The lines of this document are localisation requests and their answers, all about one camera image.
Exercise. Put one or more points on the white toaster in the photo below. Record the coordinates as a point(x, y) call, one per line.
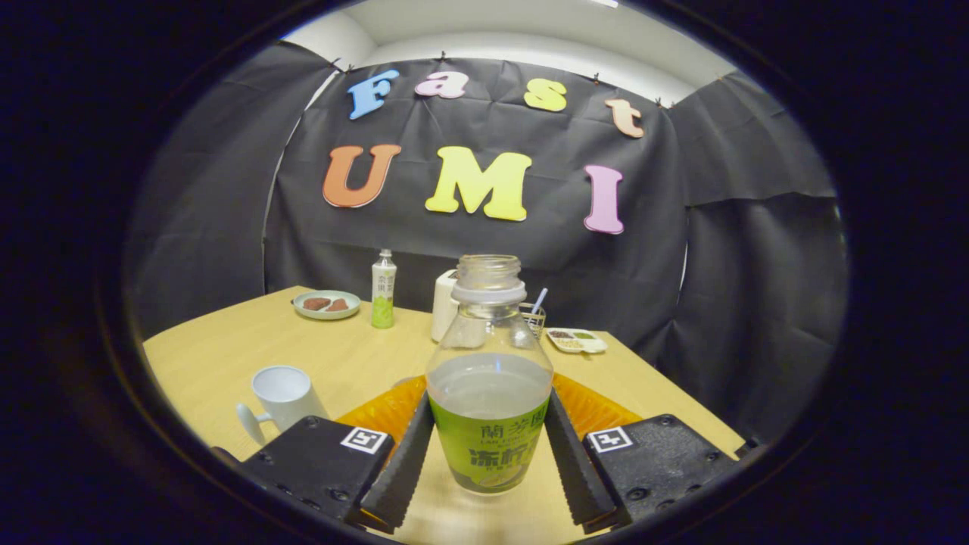
point(443, 310)

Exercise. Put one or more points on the white divided dish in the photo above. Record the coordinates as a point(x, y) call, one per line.
point(577, 342)

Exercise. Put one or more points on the pale green plate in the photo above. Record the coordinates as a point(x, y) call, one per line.
point(325, 315)

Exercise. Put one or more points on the wooden table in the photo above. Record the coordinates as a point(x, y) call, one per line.
point(341, 356)

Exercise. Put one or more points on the green label juice bottle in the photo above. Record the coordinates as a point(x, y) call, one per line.
point(488, 446)

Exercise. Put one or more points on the white cup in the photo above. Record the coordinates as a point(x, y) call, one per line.
point(284, 397)

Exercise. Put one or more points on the tall white green drink bottle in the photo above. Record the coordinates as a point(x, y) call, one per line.
point(384, 295)

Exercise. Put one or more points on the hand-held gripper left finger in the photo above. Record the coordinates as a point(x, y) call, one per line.
point(401, 477)

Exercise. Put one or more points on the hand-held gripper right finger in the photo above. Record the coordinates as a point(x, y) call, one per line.
point(579, 477)

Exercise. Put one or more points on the brown food piece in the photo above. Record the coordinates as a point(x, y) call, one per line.
point(338, 306)
point(316, 303)

